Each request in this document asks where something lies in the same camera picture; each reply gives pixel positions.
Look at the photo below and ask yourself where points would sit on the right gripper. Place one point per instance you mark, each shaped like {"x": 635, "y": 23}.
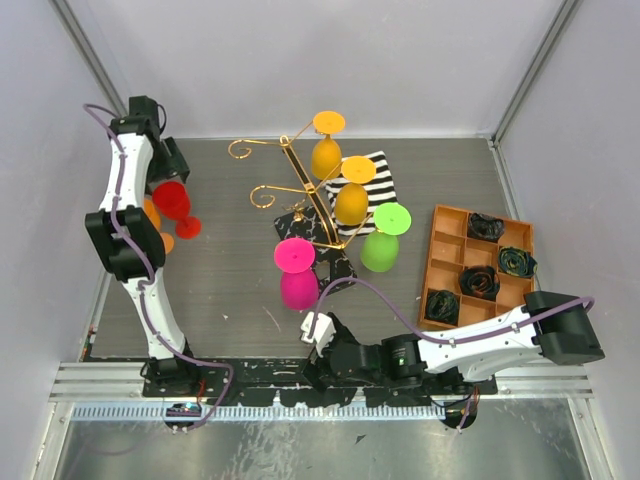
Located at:
{"x": 315, "y": 364}

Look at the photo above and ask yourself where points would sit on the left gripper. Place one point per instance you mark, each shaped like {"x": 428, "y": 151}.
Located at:
{"x": 176, "y": 164}

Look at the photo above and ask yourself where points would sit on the red plastic wine glass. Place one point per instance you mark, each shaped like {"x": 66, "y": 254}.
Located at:
{"x": 172, "y": 200}

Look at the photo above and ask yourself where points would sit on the pink plastic wine glass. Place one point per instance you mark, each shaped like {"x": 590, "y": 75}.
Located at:
{"x": 299, "y": 286}

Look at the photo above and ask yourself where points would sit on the gold wine glass rack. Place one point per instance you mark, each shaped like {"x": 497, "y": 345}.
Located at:
{"x": 311, "y": 210}

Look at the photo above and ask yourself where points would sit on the green plastic wine glass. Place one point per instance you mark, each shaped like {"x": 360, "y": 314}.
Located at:
{"x": 381, "y": 247}

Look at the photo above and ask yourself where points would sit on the yellow wine glass cluster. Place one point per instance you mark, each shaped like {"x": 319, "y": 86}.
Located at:
{"x": 326, "y": 155}

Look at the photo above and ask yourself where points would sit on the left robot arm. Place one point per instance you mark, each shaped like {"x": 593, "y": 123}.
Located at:
{"x": 129, "y": 246}

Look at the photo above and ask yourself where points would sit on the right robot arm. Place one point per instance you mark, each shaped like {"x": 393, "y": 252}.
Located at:
{"x": 548, "y": 325}

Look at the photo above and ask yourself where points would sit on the orange plastic wine glass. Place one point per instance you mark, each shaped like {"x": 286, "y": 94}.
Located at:
{"x": 155, "y": 218}

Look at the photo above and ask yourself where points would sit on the rolled dark sock bottom left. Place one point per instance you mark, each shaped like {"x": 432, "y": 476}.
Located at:
{"x": 442, "y": 306}

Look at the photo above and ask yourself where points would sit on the rolled dark sock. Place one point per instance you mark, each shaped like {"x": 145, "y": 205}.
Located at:
{"x": 480, "y": 281}
{"x": 442, "y": 306}
{"x": 516, "y": 262}
{"x": 485, "y": 227}

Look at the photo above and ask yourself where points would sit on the rolled dark sock middle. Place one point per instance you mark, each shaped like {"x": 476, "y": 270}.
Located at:
{"x": 480, "y": 281}

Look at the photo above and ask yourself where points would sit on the orange wooden compartment tray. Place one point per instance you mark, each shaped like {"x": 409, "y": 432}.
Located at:
{"x": 450, "y": 251}

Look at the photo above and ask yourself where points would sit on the black white striped cloth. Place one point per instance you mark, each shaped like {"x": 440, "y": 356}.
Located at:
{"x": 381, "y": 189}

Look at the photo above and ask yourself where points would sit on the rolled dark sock top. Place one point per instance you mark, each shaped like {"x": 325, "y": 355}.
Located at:
{"x": 485, "y": 227}

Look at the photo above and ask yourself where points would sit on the rolled dark sock right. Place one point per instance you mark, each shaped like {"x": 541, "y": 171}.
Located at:
{"x": 516, "y": 262}

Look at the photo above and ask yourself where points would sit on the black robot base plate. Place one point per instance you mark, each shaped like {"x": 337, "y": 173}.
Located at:
{"x": 258, "y": 382}

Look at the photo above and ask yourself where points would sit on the aluminium frame rail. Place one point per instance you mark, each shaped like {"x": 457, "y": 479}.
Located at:
{"x": 113, "y": 391}

